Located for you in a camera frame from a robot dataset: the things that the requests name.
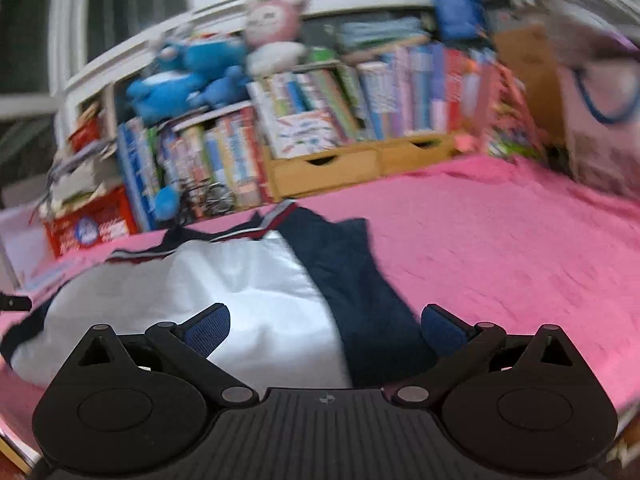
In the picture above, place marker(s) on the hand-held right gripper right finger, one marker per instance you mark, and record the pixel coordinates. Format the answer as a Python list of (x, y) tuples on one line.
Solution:
[(442, 332)]

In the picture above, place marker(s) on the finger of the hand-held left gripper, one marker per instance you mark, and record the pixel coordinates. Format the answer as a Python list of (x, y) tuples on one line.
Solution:
[(17, 302)]

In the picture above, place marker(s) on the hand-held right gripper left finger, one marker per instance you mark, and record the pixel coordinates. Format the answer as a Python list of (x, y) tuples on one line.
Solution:
[(210, 332)]

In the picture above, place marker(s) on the navy and white jacket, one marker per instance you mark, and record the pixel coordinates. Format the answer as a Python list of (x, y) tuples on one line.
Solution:
[(260, 285)]

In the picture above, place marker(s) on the translucent plastic box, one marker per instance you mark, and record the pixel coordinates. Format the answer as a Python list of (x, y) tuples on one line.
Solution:
[(20, 245)]

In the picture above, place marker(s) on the pink blanket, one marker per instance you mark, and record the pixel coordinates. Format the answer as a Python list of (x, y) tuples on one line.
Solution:
[(500, 250)]

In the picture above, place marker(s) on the red cardboard box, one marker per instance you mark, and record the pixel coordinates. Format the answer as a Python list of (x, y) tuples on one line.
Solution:
[(90, 230)]

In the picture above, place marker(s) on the miniature black bicycle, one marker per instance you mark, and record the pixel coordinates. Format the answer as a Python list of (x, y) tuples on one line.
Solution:
[(205, 200)]

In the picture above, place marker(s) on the stack of papers and booklets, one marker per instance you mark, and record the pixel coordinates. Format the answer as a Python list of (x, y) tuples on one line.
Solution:
[(80, 175)]

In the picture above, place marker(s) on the small red basket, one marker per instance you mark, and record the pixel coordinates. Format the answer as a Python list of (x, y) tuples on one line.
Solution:
[(85, 136)]

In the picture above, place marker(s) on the wooden drawer organizer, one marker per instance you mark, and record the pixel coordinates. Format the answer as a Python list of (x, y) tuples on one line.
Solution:
[(350, 162)]

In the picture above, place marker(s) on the white printed box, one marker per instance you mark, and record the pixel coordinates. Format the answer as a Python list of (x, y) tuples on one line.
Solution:
[(307, 135)]

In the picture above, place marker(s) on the row of colourful books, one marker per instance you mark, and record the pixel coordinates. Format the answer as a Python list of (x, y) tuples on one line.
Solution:
[(380, 90)]

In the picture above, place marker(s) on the large blue plush toy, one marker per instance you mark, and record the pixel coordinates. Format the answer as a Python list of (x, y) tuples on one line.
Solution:
[(185, 75)]

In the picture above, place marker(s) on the brown cardboard box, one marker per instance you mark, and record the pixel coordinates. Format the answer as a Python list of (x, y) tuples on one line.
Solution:
[(530, 70)]

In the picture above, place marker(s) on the stack of flat green booklets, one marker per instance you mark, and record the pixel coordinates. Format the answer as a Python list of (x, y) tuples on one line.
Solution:
[(382, 35)]

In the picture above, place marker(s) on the pink and white plush toy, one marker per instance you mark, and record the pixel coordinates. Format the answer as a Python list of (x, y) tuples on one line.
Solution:
[(275, 35)]

